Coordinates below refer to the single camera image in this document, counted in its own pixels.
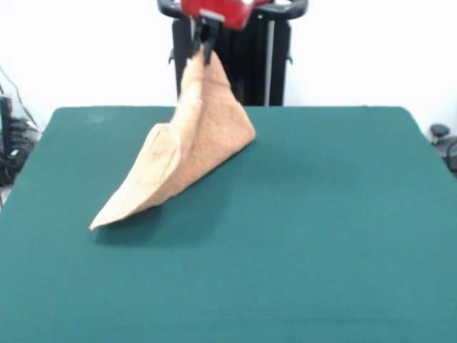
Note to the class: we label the tan terry towel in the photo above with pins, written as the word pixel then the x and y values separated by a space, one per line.
pixel 200 143

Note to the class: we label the black chair base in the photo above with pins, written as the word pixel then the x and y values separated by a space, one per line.
pixel 444 143

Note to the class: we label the black box device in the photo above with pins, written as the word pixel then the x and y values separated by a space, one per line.
pixel 5 118

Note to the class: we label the dark green table cloth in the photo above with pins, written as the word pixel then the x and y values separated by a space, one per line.
pixel 285 268

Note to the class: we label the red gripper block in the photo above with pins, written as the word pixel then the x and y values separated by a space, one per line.
pixel 228 10

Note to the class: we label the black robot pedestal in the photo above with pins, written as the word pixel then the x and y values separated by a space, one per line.
pixel 271 64

